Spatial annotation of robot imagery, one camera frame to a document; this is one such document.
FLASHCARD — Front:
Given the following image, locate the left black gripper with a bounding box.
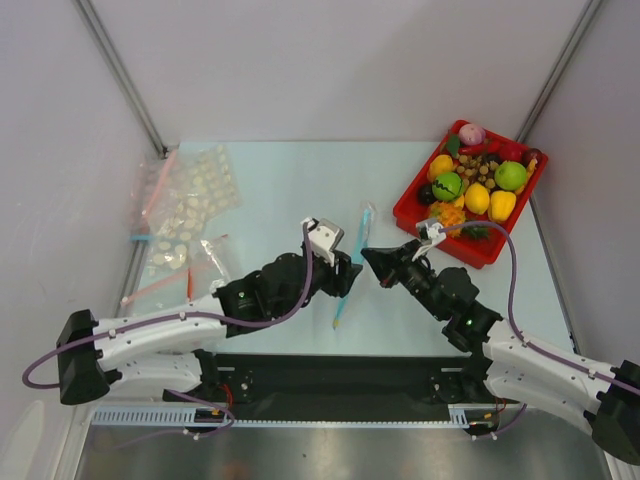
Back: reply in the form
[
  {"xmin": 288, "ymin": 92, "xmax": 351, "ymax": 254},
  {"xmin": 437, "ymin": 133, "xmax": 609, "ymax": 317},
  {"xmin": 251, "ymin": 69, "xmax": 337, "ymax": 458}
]
[{"xmin": 274, "ymin": 234, "xmax": 361, "ymax": 318}]

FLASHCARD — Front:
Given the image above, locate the dark red toy cherry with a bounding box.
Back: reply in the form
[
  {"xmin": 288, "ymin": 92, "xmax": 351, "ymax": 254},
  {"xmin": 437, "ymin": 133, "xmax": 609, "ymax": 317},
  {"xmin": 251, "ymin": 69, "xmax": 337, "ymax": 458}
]
[{"xmin": 521, "ymin": 148, "xmax": 543, "ymax": 170}]

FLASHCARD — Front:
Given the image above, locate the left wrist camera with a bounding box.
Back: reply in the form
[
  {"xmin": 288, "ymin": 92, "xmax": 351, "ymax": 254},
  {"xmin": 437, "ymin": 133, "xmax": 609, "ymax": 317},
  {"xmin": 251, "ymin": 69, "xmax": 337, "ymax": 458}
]
[{"xmin": 301, "ymin": 217, "xmax": 344, "ymax": 267}]

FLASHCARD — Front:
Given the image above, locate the red toy chili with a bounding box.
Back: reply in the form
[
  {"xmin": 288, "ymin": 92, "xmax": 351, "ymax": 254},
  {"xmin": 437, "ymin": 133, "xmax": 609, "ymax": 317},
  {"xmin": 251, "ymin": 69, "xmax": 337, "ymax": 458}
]
[{"xmin": 458, "ymin": 144, "xmax": 487, "ymax": 156}]

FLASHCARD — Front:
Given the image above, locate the yellow toy bell pepper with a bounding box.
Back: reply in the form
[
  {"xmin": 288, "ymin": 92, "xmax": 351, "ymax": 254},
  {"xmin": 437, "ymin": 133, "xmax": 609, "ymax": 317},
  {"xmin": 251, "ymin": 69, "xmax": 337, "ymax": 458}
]
[{"xmin": 488, "ymin": 190, "xmax": 517, "ymax": 223}]

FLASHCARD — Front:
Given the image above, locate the dotted zip bag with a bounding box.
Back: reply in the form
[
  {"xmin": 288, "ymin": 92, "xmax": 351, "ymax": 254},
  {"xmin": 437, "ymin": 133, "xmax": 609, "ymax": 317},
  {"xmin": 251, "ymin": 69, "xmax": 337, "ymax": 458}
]
[{"xmin": 141, "ymin": 143, "xmax": 241, "ymax": 276}]

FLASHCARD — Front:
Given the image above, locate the pink zipper bag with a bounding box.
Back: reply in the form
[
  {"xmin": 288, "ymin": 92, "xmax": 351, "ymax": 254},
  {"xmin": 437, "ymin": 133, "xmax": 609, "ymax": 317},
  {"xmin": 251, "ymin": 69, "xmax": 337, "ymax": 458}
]
[{"xmin": 127, "ymin": 149, "xmax": 178, "ymax": 236}]

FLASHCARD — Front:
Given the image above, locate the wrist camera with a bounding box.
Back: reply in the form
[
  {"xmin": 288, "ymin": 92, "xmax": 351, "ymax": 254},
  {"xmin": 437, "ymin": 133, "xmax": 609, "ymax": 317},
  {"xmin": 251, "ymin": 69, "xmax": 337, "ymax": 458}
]
[
  {"xmin": 414, "ymin": 218, "xmax": 446, "ymax": 259},
  {"xmin": 301, "ymin": 217, "xmax": 344, "ymax": 267}
]

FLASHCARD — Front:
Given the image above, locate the brown toy nut cluster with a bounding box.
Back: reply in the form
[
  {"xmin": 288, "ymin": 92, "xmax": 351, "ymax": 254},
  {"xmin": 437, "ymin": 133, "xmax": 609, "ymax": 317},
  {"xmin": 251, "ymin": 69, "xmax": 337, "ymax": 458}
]
[{"xmin": 455, "ymin": 153, "xmax": 501, "ymax": 191}]

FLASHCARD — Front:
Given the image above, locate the yellow toy potato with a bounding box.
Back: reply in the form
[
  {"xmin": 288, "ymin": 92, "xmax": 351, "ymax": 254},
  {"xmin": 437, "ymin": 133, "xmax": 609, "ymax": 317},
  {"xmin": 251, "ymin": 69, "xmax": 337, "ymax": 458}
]
[{"xmin": 427, "ymin": 154, "xmax": 455, "ymax": 182}]

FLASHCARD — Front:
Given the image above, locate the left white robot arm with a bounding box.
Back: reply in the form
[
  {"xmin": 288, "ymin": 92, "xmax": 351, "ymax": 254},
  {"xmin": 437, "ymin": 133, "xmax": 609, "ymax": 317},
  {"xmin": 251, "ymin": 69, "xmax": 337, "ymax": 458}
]
[{"xmin": 56, "ymin": 249, "xmax": 363, "ymax": 406}]

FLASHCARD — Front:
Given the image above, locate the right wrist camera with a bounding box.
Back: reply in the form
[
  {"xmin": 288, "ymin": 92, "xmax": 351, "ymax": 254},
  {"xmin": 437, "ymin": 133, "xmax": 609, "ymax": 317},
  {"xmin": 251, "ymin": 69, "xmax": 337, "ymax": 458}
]
[{"xmin": 414, "ymin": 218, "xmax": 446, "ymax": 259}]

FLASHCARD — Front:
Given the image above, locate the green toy apple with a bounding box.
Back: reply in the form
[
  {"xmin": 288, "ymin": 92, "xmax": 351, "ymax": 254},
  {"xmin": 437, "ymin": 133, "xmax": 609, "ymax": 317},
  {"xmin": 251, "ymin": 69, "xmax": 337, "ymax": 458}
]
[{"xmin": 494, "ymin": 161, "xmax": 527, "ymax": 191}]

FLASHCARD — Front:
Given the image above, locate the white cable duct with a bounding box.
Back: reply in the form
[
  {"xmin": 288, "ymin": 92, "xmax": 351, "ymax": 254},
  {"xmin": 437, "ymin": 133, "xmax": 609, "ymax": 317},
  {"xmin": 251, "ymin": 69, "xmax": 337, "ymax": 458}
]
[{"xmin": 90, "ymin": 405, "xmax": 497, "ymax": 429}]

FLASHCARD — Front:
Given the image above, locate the pink toy onion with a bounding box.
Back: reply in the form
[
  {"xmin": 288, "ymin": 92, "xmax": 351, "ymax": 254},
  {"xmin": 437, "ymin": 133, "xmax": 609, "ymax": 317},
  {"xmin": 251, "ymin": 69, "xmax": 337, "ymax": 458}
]
[{"xmin": 458, "ymin": 123, "xmax": 486, "ymax": 146}]

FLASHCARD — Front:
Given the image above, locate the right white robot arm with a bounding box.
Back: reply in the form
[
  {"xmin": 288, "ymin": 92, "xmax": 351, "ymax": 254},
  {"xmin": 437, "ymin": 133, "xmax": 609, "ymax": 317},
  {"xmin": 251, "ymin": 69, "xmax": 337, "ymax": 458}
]
[{"xmin": 362, "ymin": 240, "xmax": 639, "ymax": 465}]

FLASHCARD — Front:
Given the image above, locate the toy pineapple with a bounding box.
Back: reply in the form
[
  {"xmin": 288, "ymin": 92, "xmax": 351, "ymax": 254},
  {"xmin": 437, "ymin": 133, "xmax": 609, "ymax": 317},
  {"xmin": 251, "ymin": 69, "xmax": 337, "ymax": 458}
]
[{"xmin": 428, "ymin": 201, "xmax": 489, "ymax": 241}]

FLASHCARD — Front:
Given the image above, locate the dark purple toy plum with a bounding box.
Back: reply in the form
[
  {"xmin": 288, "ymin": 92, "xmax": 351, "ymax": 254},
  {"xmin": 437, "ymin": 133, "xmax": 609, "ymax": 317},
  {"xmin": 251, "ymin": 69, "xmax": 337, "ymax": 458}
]
[{"xmin": 416, "ymin": 184, "xmax": 437, "ymax": 206}]

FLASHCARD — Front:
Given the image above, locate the yellow toy lemon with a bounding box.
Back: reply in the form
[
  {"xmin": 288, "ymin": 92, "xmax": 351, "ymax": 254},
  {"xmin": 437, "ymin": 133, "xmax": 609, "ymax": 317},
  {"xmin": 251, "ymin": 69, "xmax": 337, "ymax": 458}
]
[{"xmin": 465, "ymin": 183, "xmax": 490, "ymax": 215}]

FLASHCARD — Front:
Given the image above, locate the green toy watermelon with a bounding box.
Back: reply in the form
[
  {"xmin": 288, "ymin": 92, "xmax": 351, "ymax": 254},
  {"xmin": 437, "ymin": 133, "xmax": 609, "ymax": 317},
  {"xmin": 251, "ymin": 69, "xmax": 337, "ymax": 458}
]
[{"xmin": 432, "ymin": 172, "xmax": 463, "ymax": 202}]

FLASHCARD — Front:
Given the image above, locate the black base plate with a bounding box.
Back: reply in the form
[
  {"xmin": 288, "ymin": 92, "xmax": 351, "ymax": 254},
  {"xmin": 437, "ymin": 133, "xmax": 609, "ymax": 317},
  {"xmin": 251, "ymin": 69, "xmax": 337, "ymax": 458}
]
[{"xmin": 186, "ymin": 351, "xmax": 495, "ymax": 420}]

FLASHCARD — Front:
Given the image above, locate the clear blue-zipper bag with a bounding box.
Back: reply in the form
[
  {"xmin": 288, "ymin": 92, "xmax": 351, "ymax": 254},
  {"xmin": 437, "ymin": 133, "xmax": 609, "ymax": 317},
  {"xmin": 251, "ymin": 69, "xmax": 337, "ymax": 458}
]
[{"xmin": 332, "ymin": 201, "xmax": 376, "ymax": 330}]

